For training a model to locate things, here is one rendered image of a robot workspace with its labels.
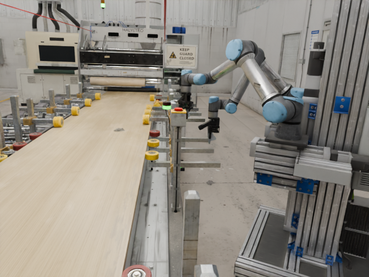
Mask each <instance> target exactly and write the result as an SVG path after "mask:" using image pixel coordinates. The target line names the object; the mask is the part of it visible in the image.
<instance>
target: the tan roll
mask: <svg viewBox="0 0 369 277"><path fill-rule="evenodd" d="M83 81H84V82H90V84H91V85H101V86H139V87H145V86H146V84H163V82H154V81H146V80H145V78H126V77H90V80H83Z"/></svg>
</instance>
